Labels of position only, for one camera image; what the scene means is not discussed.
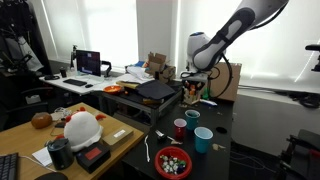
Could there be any torn yellowish paper scrap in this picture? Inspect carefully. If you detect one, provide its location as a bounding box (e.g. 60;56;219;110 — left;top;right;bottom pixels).
212;142;227;151

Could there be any white paper pile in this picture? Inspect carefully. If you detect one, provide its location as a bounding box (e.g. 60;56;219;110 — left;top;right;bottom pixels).
124;65;156;85

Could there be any small black clip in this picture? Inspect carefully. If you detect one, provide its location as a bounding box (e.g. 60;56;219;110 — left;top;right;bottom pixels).
154;129;168;141

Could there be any black curved stand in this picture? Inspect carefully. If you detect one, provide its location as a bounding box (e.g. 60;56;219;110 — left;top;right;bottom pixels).
101;60;113;79

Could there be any dark plastic bin lid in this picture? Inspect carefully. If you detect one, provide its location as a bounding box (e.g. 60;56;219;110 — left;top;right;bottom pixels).
134;79;173;101

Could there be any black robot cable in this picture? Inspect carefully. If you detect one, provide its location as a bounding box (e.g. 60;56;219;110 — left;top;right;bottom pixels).
205;51;233;100

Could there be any dark slim desk stand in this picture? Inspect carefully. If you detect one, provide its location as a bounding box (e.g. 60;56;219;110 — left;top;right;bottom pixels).
69;44;79;70

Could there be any black cylinder speaker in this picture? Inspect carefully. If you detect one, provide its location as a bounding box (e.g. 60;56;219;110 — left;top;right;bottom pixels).
46;137;75;171

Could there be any orange bowl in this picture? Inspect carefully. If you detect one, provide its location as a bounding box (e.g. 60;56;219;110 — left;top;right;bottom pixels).
102;84;124;95

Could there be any black cable bundle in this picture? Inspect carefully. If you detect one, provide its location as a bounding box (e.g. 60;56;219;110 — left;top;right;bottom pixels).
288;90;320;110

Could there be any clear plastic container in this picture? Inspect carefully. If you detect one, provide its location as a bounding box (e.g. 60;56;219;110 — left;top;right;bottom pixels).
53;106;73;119

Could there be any black headset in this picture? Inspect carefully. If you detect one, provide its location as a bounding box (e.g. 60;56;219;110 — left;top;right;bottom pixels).
43;74;61;81

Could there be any small brown cardboard box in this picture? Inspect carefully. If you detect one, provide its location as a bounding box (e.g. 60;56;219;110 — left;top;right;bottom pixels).
100;125;135;151

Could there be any white plastic spoon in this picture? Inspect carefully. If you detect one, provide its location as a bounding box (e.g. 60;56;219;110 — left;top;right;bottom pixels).
165;134;184;146

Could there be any large cardboard box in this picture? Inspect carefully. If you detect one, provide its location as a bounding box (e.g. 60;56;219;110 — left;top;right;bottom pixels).
208;61;243;103

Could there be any black rounded object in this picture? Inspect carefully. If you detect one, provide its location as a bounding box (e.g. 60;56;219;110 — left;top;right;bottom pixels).
34;171;70;180

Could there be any computer monitor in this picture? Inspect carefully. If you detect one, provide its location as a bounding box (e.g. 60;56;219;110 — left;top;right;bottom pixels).
75;49;102;78

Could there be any red plastic bowl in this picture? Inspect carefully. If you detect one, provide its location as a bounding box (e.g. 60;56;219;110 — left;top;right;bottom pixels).
154;146;193;180

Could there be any metal frame table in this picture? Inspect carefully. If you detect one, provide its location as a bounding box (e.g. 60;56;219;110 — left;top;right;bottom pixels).
94;88;183;127

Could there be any black office chair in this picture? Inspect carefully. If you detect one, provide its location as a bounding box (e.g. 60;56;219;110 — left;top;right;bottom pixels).
0;84;51;132

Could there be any brown ball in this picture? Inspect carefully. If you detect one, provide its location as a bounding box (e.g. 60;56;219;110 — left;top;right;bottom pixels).
31;111;54;130

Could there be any open cardboard box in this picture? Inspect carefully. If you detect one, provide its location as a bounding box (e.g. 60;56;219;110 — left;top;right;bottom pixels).
145;51;177;85

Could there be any wooden desk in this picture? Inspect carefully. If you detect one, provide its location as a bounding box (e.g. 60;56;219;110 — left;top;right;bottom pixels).
0;102;147;180

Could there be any black wallet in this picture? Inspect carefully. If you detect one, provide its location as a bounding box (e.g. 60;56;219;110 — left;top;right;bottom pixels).
54;120;68;129

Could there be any red plastic cup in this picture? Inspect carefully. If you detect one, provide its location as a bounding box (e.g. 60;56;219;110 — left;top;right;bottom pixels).
173;118;188;141

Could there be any tan flat book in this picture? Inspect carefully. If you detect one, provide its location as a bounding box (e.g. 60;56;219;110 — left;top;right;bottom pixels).
115;80;141;90

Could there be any black keyboard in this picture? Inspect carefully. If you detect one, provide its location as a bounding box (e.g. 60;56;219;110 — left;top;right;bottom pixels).
0;152;20;180
62;78;88;87

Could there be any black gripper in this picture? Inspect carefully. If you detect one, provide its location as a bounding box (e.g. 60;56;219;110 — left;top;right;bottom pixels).
182;79;207;105

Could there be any white blue flat object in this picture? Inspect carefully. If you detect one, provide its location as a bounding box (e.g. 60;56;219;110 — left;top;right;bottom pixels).
199;99;218;107

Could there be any black box red label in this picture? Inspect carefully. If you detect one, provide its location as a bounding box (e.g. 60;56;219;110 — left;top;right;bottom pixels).
75;141;112;175

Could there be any white paper sheet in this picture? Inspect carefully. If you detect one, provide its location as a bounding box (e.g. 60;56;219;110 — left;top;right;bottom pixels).
31;145;54;167

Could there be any white plush chicken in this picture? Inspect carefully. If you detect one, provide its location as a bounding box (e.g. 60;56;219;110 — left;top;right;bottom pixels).
54;106;108;153

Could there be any white desk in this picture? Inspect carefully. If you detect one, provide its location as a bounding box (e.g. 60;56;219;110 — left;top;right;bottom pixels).
38;68;134;96

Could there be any white tissue box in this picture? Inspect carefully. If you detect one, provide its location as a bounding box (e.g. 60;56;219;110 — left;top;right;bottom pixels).
25;94;42;105

